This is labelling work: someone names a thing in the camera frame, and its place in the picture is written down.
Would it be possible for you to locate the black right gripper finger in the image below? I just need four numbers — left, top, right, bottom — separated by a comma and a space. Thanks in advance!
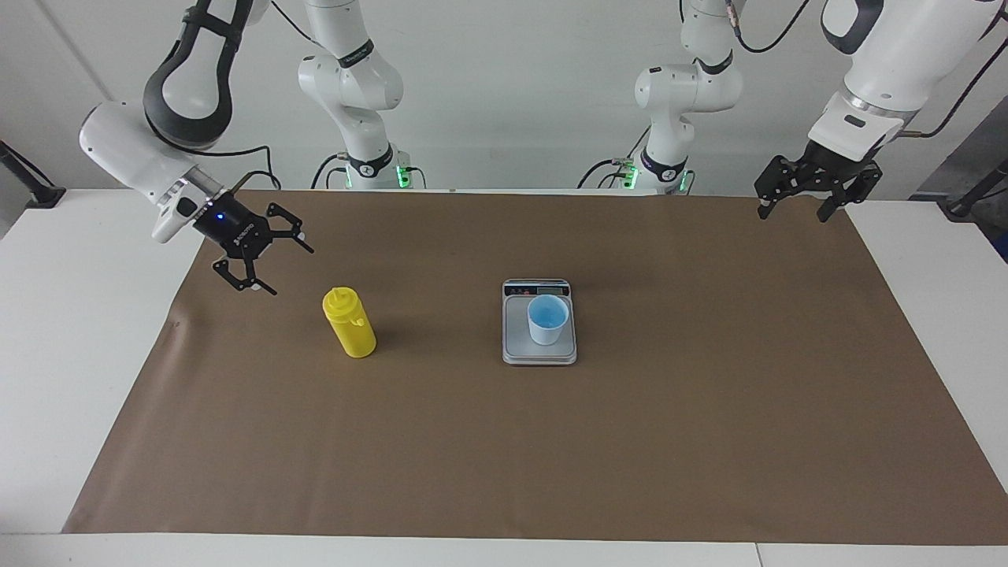
214, 258, 278, 297
266, 203, 314, 254

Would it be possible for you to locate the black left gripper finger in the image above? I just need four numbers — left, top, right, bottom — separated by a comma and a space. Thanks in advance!
817, 164, 883, 223
754, 156, 804, 219

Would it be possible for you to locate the yellow squeeze bottle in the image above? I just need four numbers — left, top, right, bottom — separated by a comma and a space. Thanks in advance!
322, 287, 377, 359

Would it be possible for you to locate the light blue plastic cup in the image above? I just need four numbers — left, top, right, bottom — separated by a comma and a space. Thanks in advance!
527, 295, 570, 346

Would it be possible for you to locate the silver digital kitchen scale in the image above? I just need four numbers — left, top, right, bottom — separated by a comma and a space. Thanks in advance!
502, 278, 578, 367

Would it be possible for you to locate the dark grey board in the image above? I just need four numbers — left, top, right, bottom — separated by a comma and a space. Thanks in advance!
910, 102, 1008, 202

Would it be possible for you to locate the black clamp stand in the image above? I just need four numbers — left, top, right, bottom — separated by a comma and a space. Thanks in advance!
0, 140, 66, 209
937, 157, 1008, 219

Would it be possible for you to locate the brown paper table mat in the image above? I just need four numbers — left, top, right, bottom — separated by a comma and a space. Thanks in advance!
61, 189, 1008, 546

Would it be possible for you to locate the black right arm gripper cable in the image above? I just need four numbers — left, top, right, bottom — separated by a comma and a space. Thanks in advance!
189, 0, 316, 194

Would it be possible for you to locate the black arm gripper cable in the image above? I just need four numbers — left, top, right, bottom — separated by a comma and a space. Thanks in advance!
724, 0, 1008, 139
189, 0, 316, 194

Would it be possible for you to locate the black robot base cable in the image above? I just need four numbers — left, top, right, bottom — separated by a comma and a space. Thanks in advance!
577, 157, 631, 190
311, 152, 351, 190

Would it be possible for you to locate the black left arm gripper cable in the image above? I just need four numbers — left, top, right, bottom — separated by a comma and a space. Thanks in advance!
724, 0, 1008, 139

